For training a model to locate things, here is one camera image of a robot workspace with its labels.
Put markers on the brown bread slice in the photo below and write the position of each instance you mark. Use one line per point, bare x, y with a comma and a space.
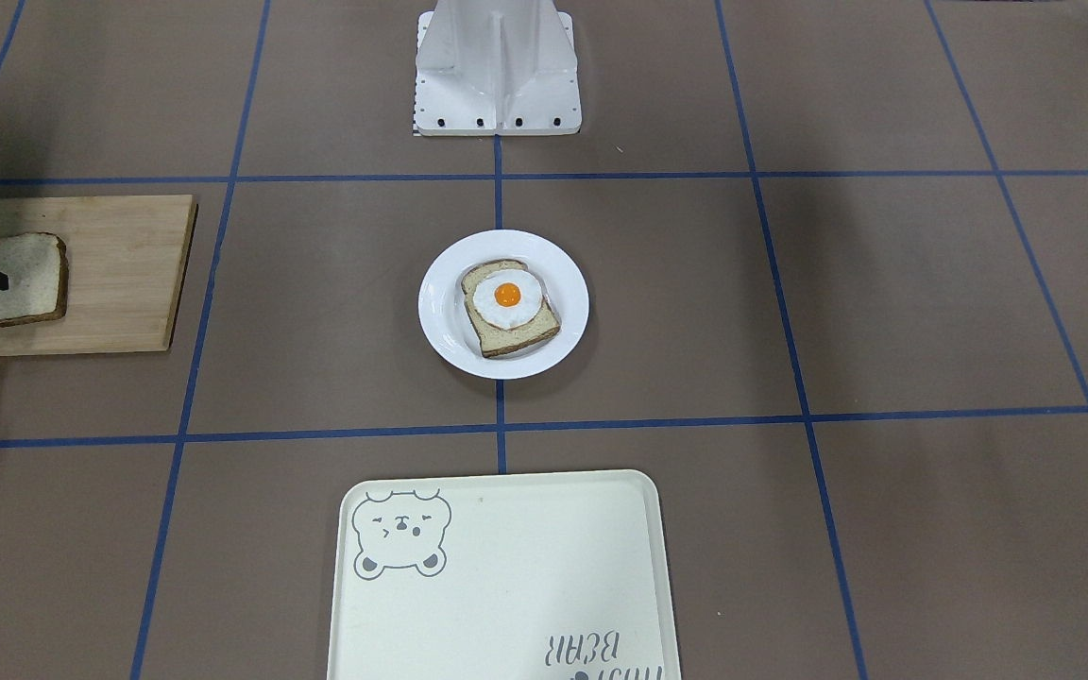
37, 271

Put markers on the white round plate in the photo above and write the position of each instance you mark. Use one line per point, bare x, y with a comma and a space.
446, 324

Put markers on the bread slice under egg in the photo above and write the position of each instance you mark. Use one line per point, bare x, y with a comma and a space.
494, 342

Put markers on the wooden cutting board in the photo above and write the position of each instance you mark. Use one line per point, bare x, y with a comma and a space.
126, 257

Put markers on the fried egg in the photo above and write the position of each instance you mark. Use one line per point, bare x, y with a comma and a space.
508, 298

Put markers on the cream bear serving tray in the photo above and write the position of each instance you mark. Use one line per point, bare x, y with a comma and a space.
559, 575

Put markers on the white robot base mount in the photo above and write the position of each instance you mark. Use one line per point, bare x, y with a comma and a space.
496, 68

